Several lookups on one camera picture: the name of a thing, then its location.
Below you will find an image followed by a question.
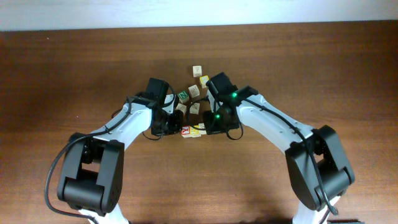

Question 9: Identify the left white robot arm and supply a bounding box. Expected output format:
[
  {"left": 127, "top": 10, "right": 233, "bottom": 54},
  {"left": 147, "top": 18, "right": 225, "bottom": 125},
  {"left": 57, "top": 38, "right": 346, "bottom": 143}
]
[{"left": 52, "top": 94, "right": 183, "bottom": 223}]

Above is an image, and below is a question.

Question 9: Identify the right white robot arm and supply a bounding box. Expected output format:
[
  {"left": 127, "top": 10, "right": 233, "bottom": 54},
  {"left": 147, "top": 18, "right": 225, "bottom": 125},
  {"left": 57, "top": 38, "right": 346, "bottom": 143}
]
[{"left": 207, "top": 84, "right": 355, "bottom": 223}]

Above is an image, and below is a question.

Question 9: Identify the red Y wooden block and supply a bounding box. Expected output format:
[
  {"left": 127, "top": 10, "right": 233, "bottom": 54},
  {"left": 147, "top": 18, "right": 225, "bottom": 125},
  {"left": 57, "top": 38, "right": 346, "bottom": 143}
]
[
  {"left": 190, "top": 125, "right": 201, "bottom": 138},
  {"left": 181, "top": 126, "right": 192, "bottom": 138}
]

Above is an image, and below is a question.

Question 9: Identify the soccer ball wooden block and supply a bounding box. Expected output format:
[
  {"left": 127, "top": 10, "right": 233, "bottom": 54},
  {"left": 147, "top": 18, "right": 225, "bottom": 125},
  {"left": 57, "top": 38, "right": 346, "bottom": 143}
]
[{"left": 198, "top": 123, "right": 206, "bottom": 135}]

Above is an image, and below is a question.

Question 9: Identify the wooden block with drawing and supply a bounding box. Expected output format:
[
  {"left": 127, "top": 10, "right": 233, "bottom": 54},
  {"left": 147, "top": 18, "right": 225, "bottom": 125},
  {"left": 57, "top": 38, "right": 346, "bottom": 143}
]
[{"left": 188, "top": 85, "right": 200, "bottom": 98}]

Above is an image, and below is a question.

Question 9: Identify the yellow bordered wooden block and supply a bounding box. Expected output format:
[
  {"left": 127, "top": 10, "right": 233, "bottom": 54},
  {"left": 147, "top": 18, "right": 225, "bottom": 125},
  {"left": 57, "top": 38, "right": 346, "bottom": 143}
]
[{"left": 200, "top": 75, "right": 209, "bottom": 88}]

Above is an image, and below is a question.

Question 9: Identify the plain top wooden block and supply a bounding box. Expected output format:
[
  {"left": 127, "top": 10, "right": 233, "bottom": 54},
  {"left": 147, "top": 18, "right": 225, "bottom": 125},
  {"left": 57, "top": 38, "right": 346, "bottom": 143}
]
[{"left": 193, "top": 65, "right": 203, "bottom": 77}]

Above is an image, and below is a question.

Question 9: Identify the wooden block centre drawing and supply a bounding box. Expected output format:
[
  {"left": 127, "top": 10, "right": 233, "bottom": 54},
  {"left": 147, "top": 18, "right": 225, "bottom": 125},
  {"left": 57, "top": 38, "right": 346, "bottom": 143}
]
[{"left": 189, "top": 103, "right": 200, "bottom": 114}]

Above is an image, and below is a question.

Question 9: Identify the wooden block lower left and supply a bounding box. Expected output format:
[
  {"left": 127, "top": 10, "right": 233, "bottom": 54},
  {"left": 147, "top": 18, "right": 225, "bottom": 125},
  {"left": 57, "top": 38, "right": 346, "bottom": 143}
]
[{"left": 175, "top": 103, "right": 187, "bottom": 114}]

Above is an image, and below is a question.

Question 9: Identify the green N wooden block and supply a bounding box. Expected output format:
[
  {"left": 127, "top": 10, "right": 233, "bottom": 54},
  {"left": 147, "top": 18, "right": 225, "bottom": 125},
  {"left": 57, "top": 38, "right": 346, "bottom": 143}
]
[{"left": 178, "top": 90, "right": 190, "bottom": 104}]

